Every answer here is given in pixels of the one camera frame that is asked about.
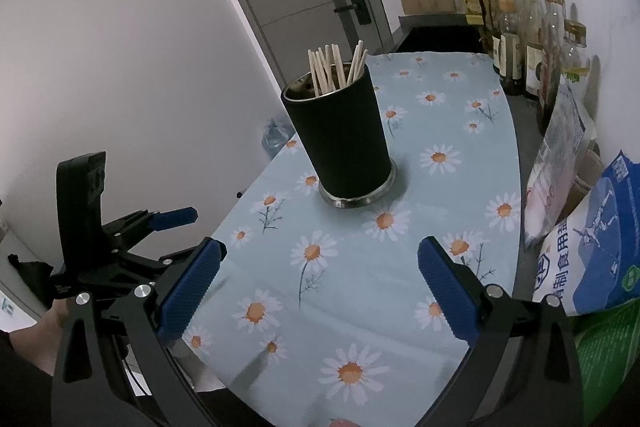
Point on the green sugar bag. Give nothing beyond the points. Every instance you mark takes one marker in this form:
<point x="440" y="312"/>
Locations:
<point x="610" y="357"/>

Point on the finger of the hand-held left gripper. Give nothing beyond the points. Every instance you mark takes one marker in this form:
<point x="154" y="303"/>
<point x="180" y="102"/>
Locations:
<point x="175" y="217"/>
<point x="145" y="261"/>

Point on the dark kitchen sink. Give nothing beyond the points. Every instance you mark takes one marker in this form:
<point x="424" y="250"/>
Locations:
<point x="440" y="39"/>

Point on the clear plastic bag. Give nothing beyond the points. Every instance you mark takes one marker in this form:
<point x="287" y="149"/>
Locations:
<point x="555" y="157"/>

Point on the bundle of wooden chopsticks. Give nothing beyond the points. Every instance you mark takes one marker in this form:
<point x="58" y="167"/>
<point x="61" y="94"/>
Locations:
<point x="324" y="74"/>

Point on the person's left forearm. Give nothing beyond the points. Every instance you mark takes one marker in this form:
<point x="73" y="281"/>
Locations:
<point x="25" y="377"/>

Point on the brown jar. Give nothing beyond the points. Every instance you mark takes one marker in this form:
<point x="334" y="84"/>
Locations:
<point x="590" y="177"/>

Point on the dark cloth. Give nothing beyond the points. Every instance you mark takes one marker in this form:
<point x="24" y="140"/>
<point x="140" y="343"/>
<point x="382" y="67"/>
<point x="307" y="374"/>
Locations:
<point x="27" y="274"/>

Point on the daisy print tablecloth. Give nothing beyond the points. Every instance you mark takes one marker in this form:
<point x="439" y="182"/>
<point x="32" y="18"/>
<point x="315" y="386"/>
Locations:
<point x="370" y="287"/>

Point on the black cylindrical utensil holder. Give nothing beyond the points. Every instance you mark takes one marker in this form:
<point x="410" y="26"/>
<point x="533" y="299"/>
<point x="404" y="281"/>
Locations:
<point x="340" y="142"/>

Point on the row of condiment bottles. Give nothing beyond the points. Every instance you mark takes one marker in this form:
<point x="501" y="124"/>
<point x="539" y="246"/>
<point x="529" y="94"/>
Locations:
<point x="510" y="52"/>

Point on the white and blue salt bag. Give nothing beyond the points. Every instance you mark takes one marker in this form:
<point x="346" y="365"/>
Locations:
<point x="590" y="257"/>

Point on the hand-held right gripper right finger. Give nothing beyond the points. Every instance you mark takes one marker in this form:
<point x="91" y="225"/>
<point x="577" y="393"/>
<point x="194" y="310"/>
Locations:
<point x="447" y="292"/>

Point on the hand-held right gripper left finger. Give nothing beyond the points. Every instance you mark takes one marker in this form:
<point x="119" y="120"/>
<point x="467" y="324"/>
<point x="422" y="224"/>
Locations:
<point x="190" y="292"/>

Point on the person's left hand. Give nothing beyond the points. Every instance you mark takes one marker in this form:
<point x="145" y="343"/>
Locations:
<point x="52" y="314"/>

